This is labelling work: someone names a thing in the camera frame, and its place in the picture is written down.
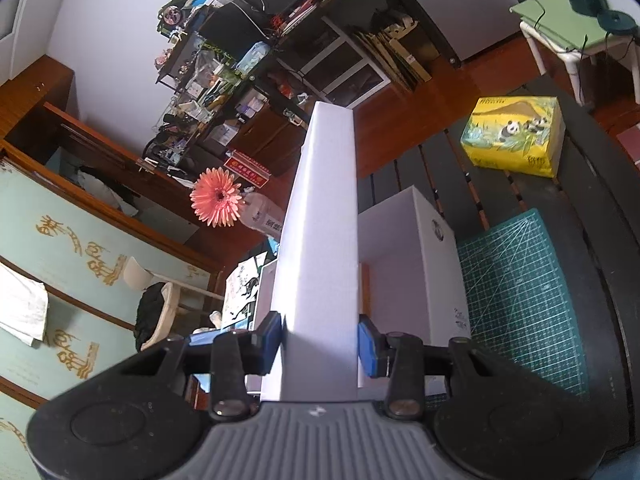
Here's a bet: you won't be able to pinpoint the green cutting mat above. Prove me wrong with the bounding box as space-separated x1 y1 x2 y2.
425 207 591 401

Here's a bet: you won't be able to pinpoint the flat cardboard stack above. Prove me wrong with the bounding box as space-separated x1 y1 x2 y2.
350 15 433 95

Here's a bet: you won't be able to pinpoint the cluttered desk shelf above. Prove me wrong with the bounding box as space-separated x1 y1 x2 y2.
152 0 241 91

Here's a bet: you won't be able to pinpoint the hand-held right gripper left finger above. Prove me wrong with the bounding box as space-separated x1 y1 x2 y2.
119 311 287 422

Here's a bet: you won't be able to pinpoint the clear bin blue lid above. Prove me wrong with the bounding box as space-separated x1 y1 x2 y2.
235 40 273 76

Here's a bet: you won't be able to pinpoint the white towel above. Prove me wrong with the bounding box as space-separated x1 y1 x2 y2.
0 262 49 348

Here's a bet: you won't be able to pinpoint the brown wooden door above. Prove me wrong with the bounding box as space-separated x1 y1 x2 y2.
42 101 201 233

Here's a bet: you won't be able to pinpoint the grey refrigerator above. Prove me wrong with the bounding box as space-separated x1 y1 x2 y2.
387 0 523 63

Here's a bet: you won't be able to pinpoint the white box lid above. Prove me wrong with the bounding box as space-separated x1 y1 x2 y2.
272 101 362 405

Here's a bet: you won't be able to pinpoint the black slatted desktop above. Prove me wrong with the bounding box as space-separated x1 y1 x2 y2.
357 75 640 461

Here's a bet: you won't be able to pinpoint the red gift boxes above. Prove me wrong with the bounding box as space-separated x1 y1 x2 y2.
223 149 271 187

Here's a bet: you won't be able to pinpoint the black cloth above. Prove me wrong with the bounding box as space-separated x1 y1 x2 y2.
135 282 173 346

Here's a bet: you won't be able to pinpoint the brown wooden drawer cabinet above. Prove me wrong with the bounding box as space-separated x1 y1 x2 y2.
197 105 311 181

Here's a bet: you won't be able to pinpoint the pink gerbera flower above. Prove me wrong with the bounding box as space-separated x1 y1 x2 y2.
190 167 246 228

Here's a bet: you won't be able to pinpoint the green top stool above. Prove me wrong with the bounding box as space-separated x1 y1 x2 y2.
509 0 640 106

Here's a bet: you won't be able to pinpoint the black speaker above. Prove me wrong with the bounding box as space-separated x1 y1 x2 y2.
200 5 261 51

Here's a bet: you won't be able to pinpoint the green wardrobe gold print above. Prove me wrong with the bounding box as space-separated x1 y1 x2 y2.
0 155 226 461

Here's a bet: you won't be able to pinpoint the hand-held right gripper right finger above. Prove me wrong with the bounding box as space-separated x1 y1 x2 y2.
356 314 517 421

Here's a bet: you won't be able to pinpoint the printed drawing papers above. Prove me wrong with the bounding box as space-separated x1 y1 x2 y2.
222 255 263 321

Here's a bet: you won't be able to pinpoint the black cluttered desk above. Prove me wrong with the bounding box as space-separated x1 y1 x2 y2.
142 0 461 181

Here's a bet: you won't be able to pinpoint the beige wooden chair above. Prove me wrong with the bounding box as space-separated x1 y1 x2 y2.
122 255 226 352

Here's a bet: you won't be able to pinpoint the white storage box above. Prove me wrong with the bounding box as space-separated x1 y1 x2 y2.
247 185 473 401

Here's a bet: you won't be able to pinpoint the yellow panda tissue pack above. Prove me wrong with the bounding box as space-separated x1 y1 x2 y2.
460 96 567 179

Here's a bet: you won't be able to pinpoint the white frame cart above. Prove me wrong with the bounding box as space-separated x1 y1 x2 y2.
295 14 392 109

